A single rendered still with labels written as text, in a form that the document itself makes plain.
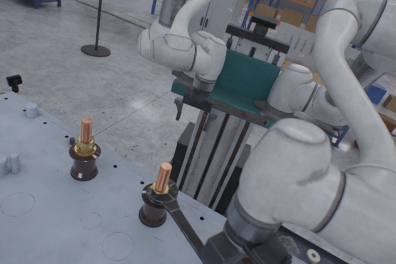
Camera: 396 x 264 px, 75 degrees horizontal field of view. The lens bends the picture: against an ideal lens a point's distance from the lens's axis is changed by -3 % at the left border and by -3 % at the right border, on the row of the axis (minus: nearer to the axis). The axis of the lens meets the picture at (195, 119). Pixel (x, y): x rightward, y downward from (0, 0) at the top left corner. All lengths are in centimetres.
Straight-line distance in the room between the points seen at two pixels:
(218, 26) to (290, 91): 403
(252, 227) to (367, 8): 60
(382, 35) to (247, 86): 83
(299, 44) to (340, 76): 470
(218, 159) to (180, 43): 105
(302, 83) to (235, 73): 37
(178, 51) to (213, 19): 429
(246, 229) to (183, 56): 70
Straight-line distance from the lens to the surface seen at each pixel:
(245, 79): 148
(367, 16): 81
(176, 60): 100
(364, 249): 43
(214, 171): 192
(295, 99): 133
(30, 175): 95
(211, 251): 52
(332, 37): 68
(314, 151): 37
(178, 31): 102
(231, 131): 172
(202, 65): 102
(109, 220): 82
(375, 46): 83
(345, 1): 80
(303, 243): 173
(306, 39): 527
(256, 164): 39
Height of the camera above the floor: 204
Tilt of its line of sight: 31 degrees down
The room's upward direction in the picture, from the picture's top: 18 degrees clockwise
